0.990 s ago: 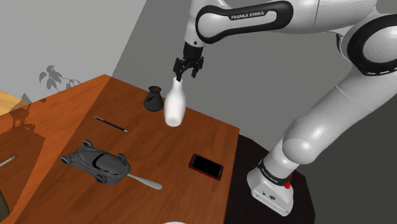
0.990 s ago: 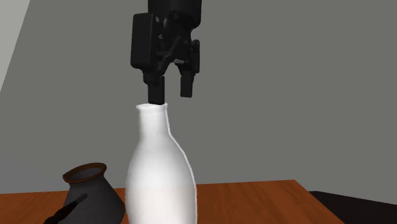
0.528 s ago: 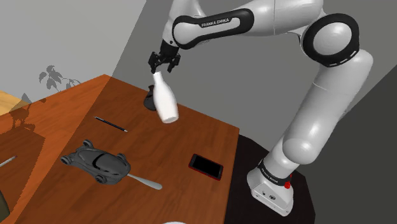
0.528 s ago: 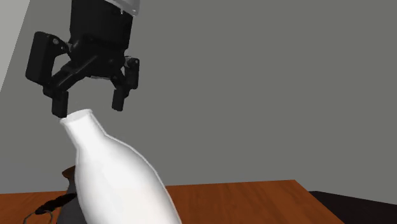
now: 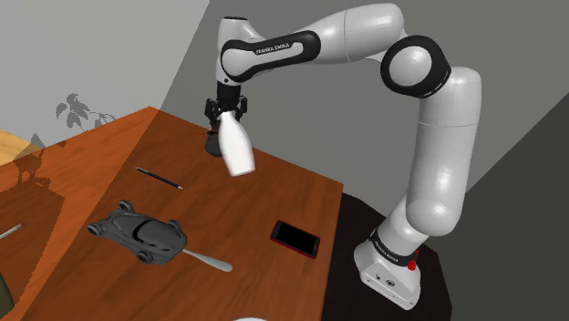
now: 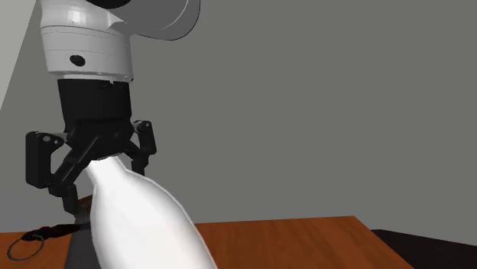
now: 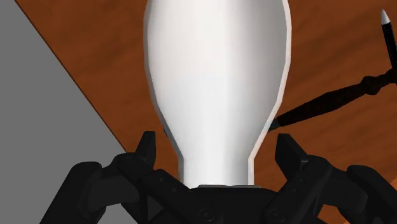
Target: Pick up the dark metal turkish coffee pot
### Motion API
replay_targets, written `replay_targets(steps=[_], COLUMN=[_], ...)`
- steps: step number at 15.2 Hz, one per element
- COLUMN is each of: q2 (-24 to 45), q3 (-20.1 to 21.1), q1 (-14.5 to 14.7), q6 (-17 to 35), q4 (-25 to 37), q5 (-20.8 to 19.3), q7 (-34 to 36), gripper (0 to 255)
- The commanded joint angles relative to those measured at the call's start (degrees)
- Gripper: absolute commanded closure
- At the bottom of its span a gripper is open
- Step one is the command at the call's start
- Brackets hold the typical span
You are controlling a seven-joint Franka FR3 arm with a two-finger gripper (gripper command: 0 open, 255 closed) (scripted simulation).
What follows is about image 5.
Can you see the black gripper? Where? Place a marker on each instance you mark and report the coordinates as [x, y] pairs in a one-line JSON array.
[[228, 95]]

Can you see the white bottle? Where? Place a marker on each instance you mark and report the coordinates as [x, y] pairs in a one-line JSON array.
[[237, 146]]

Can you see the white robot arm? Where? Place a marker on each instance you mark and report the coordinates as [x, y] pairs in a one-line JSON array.
[[444, 178]]

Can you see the brown wooden table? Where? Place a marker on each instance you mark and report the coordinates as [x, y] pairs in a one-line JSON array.
[[249, 200]]

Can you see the dark blue pencil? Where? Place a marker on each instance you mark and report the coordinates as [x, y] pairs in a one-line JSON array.
[[158, 178]]

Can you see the black phone with red edge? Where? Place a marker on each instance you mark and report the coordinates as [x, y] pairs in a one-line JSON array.
[[294, 238]]

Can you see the grey toy car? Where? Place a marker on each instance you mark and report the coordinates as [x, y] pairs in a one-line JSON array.
[[138, 233]]

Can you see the silver spoon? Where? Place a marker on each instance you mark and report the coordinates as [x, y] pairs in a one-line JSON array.
[[213, 262]]

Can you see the dark robot stand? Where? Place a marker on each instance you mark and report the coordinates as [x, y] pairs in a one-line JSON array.
[[351, 222]]

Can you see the white round object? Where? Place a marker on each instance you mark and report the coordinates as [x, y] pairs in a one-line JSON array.
[[250, 319]]

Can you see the silver pen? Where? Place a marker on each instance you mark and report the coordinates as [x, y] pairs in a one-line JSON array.
[[11, 231]]

